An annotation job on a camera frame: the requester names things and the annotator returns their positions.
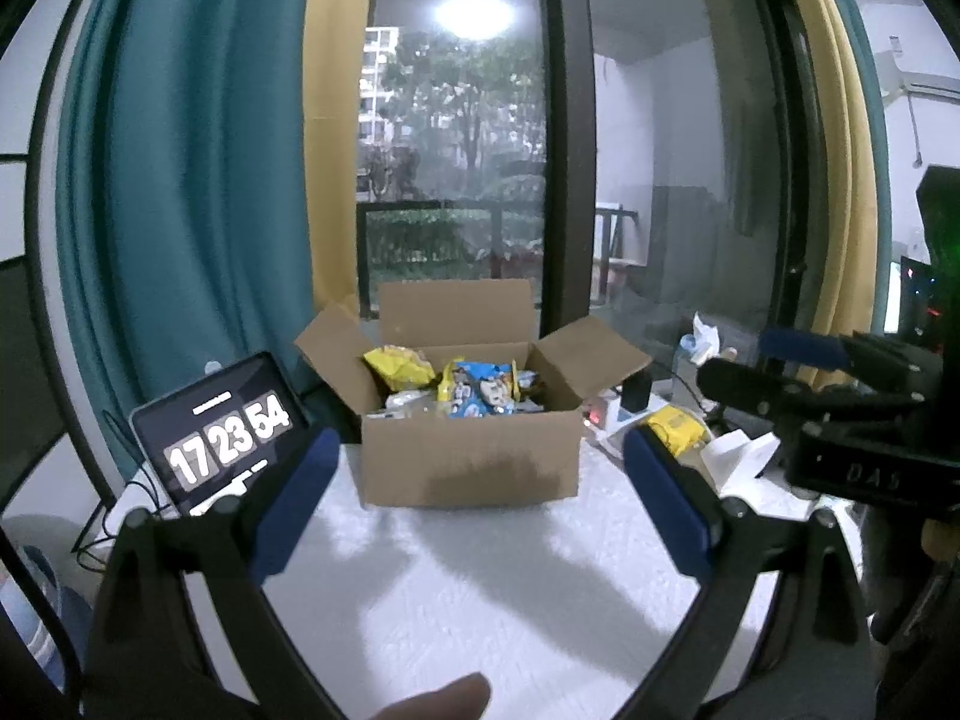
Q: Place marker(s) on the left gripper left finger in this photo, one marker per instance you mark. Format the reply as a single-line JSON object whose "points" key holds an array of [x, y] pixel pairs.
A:
{"points": [[301, 483]]}

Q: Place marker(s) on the tablet showing clock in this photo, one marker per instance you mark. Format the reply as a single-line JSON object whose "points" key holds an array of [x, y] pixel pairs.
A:
{"points": [[218, 435]]}

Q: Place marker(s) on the yellow chips bag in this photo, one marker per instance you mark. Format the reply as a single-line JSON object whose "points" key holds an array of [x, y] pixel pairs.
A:
{"points": [[400, 368]]}

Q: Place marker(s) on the yellow right curtain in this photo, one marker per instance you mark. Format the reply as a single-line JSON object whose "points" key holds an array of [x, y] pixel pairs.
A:
{"points": [[846, 301]]}

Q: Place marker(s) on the black power adapter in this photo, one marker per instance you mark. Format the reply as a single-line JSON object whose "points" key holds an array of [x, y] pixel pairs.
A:
{"points": [[636, 392]]}

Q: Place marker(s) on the brown cardboard box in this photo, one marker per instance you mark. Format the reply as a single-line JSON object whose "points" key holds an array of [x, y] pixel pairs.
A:
{"points": [[439, 462]]}

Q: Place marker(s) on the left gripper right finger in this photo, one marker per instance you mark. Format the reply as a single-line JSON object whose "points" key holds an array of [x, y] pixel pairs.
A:
{"points": [[683, 508]]}

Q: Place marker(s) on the yellow left curtain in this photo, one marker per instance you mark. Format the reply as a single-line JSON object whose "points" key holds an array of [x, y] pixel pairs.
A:
{"points": [[332, 44]]}

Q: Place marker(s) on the blue cartoon snack bag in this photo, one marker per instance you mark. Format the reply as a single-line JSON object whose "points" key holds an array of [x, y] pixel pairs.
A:
{"points": [[479, 389]]}

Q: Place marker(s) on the clear bag of biscuits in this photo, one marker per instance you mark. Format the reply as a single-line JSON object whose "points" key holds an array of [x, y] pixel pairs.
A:
{"points": [[412, 404]]}

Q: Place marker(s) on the yellow curtain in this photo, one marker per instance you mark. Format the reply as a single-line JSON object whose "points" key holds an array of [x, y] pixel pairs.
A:
{"points": [[846, 301], [332, 44]]}

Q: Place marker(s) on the white charger block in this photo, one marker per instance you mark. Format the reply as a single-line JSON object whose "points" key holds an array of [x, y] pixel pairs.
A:
{"points": [[602, 411]]}

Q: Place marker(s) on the computer monitor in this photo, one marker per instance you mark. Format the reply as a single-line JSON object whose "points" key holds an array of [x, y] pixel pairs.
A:
{"points": [[915, 299]]}

